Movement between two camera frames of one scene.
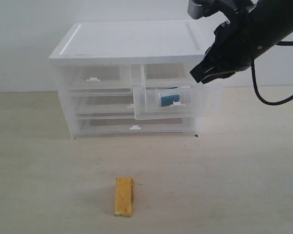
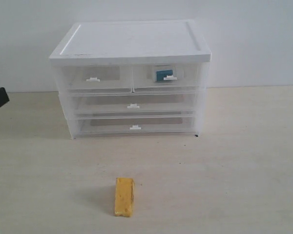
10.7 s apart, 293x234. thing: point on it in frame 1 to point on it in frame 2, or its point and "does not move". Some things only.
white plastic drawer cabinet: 132,79 does not move
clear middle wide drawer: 102,104 does not move
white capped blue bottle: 167,100 to 161,75
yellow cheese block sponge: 124,197 does not move
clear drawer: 196,100 to 186,78
